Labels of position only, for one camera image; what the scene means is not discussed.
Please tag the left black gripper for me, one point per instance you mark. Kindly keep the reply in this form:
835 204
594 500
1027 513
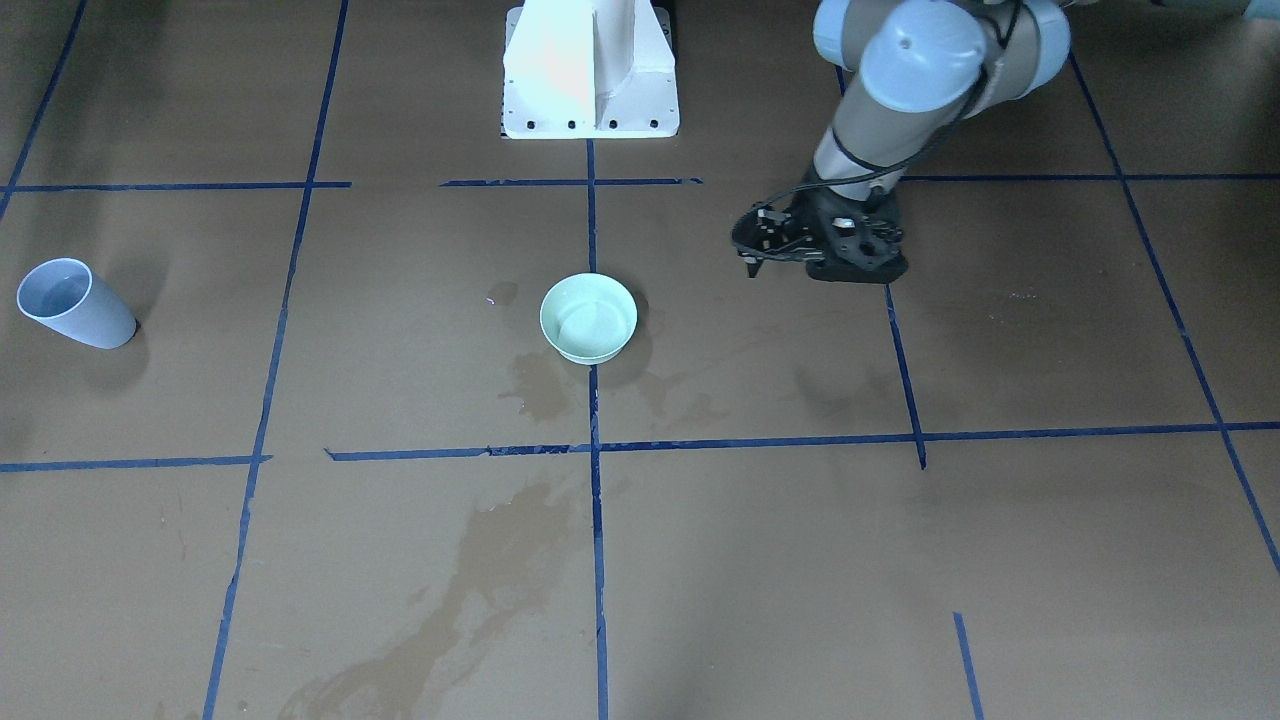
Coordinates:
806 222

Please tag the pale green plastic bowl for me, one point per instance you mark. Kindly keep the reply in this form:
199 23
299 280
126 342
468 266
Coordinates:
588 318

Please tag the light blue plastic cup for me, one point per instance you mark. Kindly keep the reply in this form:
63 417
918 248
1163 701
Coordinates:
70 298

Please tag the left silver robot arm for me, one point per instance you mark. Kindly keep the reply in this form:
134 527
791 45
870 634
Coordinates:
915 70

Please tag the white camera stand base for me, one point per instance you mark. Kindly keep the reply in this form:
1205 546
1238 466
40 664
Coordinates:
590 69

